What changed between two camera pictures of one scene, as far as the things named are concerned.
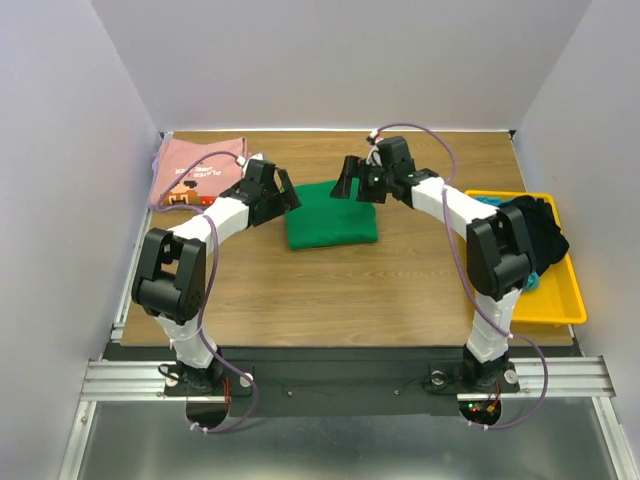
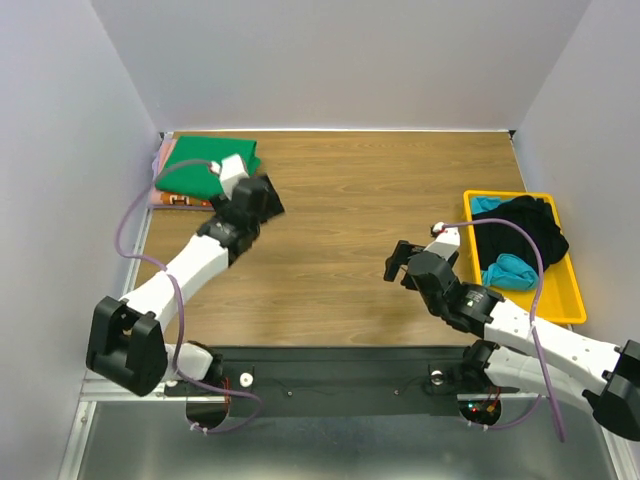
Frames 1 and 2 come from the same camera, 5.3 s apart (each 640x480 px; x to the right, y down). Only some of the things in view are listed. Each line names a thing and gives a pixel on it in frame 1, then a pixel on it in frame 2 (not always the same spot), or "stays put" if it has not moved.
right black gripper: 361,180 → 403,261
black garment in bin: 545,237 stays put
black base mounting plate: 339,381 stays put
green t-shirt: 324,220 → 188,166
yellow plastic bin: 558,298 stays put
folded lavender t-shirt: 155,167 stays put
